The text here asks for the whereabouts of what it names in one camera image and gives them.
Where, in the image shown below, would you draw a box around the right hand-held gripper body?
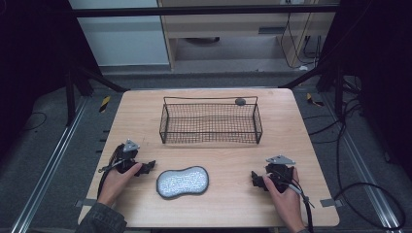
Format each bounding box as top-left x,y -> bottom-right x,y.
264,154 -> 296,194

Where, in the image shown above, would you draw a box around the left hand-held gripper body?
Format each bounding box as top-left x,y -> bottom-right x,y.
112,139 -> 144,178

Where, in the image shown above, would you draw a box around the yellow black striped tape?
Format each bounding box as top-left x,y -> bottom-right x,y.
306,92 -> 326,108
98,95 -> 112,114

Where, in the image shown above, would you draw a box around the right hand-held gripper cable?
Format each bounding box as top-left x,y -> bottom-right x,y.
275,170 -> 316,233

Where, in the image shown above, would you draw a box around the black wire mesh basket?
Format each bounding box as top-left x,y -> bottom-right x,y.
158,95 -> 264,146

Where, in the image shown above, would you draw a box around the white cabinet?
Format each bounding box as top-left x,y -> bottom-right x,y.
68,0 -> 171,68

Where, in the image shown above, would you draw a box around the person's right hand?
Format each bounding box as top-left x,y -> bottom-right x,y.
262,167 -> 307,233

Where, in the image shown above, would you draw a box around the black hanging cables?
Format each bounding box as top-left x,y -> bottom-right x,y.
279,12 -> 325,70

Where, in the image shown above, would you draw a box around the black metal frame bar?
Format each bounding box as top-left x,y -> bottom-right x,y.
71,4 -> 340,18

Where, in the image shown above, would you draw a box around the aluminium floor rail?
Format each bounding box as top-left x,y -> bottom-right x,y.
10,96 -> 89,233
323,93 -> 402,231

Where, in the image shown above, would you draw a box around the grey peanut-shaped scrub sponge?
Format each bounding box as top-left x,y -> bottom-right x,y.
155,165 -> 210,200

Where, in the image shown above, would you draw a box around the black floor cable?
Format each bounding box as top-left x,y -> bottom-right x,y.
333,96 -> 407,231
19,111 -> 49,133

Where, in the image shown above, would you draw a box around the person's left hand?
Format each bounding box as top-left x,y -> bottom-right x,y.
96,162 -> 144,209

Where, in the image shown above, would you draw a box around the hand-held gripper cable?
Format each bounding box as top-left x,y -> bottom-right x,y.
275,170 -> 316,233
96,144 -> 134,199

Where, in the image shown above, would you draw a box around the black metal stand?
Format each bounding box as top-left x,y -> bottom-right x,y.
64,64 -> 130,127
279,62 -> 361,120

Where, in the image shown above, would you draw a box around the left hand-held gripper cable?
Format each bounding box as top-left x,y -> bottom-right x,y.
96,144 -> 134,199

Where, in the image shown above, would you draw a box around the grey tape strip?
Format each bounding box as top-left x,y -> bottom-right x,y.
75,198 -> 98,208
320,198 -> 344,209

